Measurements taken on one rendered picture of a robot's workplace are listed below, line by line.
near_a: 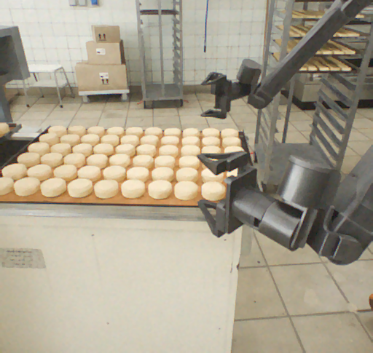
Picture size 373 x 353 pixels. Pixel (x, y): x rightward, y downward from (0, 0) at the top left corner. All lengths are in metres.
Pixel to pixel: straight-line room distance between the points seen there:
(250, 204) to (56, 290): 0.63
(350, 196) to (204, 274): 0.45
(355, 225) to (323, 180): 0.08
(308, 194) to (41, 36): 4.58
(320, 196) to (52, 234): 0.60
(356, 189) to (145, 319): 0.68
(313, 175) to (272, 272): 1.40
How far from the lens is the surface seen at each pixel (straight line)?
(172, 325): 0.99
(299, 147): 2.84
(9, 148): 1.14
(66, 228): 0.81
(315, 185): 0.46
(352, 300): 1.84
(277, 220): 0.47
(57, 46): 4.84
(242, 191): 0.51
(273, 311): 1.67
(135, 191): 0.69
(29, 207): 0.83
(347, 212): 0.50
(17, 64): 1.24
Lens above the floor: 1.29
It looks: 29 degrees down
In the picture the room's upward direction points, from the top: straight up
